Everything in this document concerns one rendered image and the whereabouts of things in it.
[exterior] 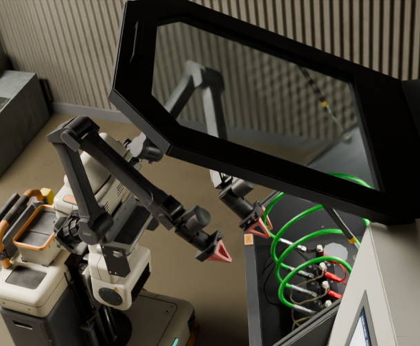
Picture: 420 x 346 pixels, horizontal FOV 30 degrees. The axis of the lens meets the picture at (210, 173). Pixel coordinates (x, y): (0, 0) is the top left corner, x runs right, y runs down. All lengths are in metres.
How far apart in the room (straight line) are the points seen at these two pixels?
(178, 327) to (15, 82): 2.31
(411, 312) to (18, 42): 3.91
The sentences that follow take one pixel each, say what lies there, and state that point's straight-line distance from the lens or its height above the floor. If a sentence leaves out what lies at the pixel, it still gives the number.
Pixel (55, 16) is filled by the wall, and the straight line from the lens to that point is 5.04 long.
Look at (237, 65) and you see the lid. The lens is 2.31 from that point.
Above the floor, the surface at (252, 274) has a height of 0.95.
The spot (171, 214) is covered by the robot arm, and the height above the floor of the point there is 1.40.
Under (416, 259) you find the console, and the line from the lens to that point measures 2.01.
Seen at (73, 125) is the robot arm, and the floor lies 1.65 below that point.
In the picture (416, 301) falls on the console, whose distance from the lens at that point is 1.92.
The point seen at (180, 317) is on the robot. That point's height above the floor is 0.27.
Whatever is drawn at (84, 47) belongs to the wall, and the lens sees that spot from 5.06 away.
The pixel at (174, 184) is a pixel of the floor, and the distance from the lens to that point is 4.67.
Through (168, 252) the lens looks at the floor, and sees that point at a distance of 4.27.
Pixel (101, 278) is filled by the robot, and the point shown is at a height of 0.83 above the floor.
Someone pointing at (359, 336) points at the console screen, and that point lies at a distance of 2.10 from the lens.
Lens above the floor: 3.01
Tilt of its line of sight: 40 degrees down
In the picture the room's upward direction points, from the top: 9 degrees counter-clockwise
